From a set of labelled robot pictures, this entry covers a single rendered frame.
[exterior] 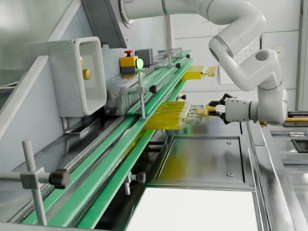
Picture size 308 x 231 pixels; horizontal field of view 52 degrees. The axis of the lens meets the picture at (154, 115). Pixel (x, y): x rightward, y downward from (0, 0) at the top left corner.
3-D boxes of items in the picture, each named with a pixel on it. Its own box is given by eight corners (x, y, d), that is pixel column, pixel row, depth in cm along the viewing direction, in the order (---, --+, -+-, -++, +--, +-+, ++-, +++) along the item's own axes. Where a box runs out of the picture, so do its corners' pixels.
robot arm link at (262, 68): (255, 49, 108) (221, 76, 110) (242, 6, 91) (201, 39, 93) (288, 77, 98) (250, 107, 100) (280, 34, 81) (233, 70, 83)
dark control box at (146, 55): (135, 65, 174) (150, 64, 172) (134, 50, 172) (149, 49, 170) (139, 63, 181) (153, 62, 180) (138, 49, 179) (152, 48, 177)
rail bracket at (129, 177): (100, 196, 91) (144, 198, 88) (97, 175, 89) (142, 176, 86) (105, 189, 95) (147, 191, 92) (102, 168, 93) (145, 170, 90)
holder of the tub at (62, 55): (62, 134, 95) (85, 134, 93) (46, 41, 87) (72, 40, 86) (85, 118, 111) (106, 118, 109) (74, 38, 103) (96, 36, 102)
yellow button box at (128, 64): (120, 72, 148) (135, 72, 146) (118, 57, 146) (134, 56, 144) (124, 70, 155) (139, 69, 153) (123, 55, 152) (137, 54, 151)
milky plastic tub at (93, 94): (60, 118, 93) (87, 117, 91) (47, 41, 87) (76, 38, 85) (84, 103, 109) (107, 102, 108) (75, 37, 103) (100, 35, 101)
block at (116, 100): (103, 116, 111) (122, 116, 109) (100, 90, 108) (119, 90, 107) (107, 113, 114) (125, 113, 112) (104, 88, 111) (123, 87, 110)
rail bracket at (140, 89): (123, 121, 110) (158, 121, 107) (118, 74, 105) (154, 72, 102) (125, 118, 112) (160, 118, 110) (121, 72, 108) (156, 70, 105)
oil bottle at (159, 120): (132, 129, 121) (187, 129, 117) (130, 116, 120) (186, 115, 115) (135, 125, 127) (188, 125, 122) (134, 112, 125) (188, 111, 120)
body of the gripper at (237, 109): (255, 119, 130) (228, 118, 135) (255, 96, 127) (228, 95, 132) (252, 125, 123) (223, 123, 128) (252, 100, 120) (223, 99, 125)
